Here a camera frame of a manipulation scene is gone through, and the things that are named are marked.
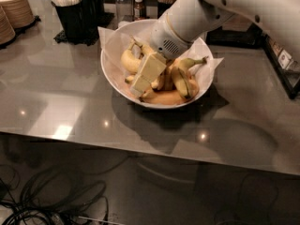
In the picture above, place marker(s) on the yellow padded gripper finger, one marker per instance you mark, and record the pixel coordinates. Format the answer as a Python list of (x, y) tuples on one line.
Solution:
[(152, 65), (139, 86)]

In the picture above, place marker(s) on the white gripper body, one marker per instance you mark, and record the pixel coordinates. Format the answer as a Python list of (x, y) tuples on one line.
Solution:
[(164, 37)]

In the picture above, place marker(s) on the curved yellow banana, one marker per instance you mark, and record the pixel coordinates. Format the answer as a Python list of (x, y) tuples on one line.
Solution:
[(130, 60)]

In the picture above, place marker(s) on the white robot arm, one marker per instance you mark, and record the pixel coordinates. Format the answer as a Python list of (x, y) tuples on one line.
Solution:
[(176, 29)]

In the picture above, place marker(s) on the small banana left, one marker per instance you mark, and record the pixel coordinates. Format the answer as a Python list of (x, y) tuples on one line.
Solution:
[(129, 79)]

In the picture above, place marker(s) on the upright banana in middle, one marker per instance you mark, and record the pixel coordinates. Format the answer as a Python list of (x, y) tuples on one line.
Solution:
[(158, 83)]

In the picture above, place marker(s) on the orange banana at front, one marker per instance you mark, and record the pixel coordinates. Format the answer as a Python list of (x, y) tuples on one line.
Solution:
[(171, 97)]

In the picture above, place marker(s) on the green tipped banana right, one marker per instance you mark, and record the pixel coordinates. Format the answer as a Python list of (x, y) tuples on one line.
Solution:
[(180, 78)]

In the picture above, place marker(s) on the white bowl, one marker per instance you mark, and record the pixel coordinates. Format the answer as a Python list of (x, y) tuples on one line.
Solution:
[(114, 42)]

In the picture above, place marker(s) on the small sauce bottle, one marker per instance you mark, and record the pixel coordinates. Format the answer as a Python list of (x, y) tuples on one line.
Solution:
[(139, 10)]

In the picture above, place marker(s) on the white paper liner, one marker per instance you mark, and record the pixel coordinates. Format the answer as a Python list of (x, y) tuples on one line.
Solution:
[(114, 42)]

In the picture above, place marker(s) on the glass shaker bottle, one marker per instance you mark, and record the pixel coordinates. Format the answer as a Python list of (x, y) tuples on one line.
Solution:
[(123, 10)]

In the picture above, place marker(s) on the black cutlery holder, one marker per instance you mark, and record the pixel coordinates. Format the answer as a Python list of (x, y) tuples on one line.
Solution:
[(79, 22)]

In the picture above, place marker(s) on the black napkin dispenser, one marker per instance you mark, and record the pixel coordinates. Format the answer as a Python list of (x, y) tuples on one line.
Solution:
[(237, 32)]

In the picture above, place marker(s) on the black condiment tray right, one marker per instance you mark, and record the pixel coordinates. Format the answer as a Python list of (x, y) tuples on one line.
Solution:
[(286, 68)]

